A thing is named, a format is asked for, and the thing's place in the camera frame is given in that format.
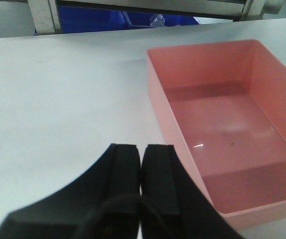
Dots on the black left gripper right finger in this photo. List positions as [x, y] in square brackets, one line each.
[182, 210]

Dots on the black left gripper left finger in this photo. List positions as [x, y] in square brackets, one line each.
[103, 199]

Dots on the pink plastic box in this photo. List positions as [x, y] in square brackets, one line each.
[223, 107]

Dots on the blue bin lower shelf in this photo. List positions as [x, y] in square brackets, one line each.
[81, 19]

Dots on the stainless steel shelf frame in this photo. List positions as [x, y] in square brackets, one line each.
[46, 18]

